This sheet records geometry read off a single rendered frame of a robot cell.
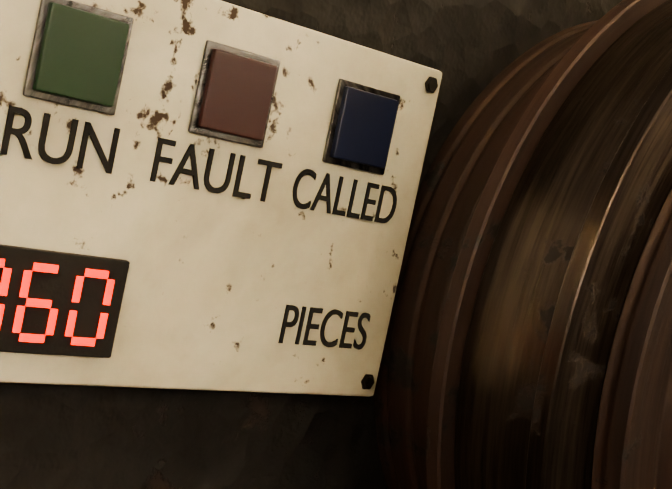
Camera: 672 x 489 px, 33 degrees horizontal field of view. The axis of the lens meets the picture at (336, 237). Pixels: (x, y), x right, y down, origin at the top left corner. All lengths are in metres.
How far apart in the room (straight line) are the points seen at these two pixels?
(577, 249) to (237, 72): 0.17
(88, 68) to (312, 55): 0.12
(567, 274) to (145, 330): 0.19
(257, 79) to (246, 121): 0.02
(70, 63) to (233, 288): 0.14
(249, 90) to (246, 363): 0.13
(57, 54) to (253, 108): 0.10
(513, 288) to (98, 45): 0.22
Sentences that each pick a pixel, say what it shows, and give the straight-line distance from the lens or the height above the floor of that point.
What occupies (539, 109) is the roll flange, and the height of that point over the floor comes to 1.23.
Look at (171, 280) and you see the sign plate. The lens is 0.52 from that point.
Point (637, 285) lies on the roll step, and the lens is 0.53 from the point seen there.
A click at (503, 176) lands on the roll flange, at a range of 0.55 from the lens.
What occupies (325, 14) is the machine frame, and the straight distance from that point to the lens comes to 0.58.
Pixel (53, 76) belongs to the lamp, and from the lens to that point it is 0.47.
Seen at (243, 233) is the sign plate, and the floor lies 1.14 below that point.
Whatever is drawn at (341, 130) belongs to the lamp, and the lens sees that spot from 0.56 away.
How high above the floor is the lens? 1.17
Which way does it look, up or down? 3 degrees down
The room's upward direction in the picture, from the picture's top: 12 degrees clockwise
